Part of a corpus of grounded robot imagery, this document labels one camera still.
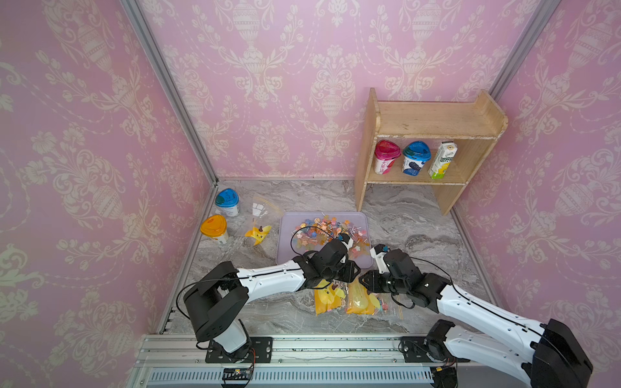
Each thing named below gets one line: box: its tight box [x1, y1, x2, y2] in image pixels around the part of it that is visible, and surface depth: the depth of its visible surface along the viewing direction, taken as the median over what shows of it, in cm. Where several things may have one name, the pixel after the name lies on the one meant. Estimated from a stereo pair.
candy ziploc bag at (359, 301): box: [345, 275, 389, 316], surface depth 82 cm
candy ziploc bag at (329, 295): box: [313, 278, 349, 317], surface depth 82 cm
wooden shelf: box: [354, 87, 509, 217], surface depth 83 cm
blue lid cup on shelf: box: [401, 140, 432, 177], surface depth 89 cm
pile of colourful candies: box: [291, 214, 371, 259], surface depth 102 cm
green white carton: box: [427, 141, 458, 180], surface depth 87 cm
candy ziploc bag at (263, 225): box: [243, 195, 285, 255], surface depth 100 cm
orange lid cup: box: [200, 214, 229, 245], surface depth 94 cm
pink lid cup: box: [373, 139, 402, 175], surface depth 89 cm
